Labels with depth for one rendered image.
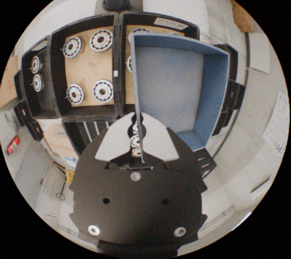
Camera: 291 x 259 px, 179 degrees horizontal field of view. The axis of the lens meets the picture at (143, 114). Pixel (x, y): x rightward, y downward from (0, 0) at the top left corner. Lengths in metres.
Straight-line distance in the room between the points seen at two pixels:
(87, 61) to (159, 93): 0.36
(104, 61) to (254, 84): 3.07
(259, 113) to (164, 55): 2.93
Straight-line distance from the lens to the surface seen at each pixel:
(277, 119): 2.93
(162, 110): 0.19
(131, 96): 0.43
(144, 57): 0.16
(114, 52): 0.32
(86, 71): 0.46
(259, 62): 3.00
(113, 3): 0.58
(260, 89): 3.00
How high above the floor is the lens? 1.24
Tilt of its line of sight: 60 degrees down
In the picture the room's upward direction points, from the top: 165 degrees clockwise
